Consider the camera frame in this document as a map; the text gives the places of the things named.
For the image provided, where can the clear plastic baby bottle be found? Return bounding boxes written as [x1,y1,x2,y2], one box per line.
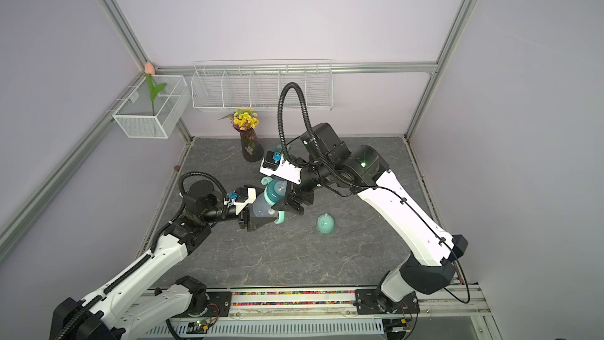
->
[252,194,278,220]

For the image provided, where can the white mesh wall basket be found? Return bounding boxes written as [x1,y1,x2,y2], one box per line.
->
[113,74,191,139]

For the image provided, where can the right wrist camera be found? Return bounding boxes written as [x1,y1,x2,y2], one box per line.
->
[260,150,301,184]

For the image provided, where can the white wire wall shelf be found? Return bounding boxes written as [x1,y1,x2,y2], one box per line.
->
[191,59,333,111]

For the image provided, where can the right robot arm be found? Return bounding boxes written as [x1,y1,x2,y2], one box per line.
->
[260,82,468,313]

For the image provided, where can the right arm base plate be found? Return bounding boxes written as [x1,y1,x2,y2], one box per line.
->
[353,288,420,315]

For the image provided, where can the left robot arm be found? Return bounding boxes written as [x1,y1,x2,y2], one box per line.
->
[50,172,289,339]

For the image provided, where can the pink artificial tulip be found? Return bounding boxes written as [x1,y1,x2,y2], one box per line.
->
[144,62,167,116]

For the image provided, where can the white vented cable duct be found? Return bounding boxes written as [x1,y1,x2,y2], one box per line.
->
[171,319,385,339]

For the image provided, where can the colourful bead strip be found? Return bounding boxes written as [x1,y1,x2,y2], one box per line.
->
[231,288,356,307]

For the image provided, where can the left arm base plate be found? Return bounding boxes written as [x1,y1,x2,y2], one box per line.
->
[185,291,233,317]

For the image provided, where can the teal bottle collar with nipple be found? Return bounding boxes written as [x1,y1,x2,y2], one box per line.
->
[264,179,288,206]

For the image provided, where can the yellow flower bouquet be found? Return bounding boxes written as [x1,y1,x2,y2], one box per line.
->
[220,108,260,131]

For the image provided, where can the mint green bottle handle ring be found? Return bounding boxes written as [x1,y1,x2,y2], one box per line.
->
[260,176,287,225]

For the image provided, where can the dark purple glass vase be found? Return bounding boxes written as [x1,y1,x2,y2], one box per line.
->
[238,128,264,163]

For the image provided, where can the mint green bottle cap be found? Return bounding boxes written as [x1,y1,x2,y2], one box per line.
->
[317,213,335,235]

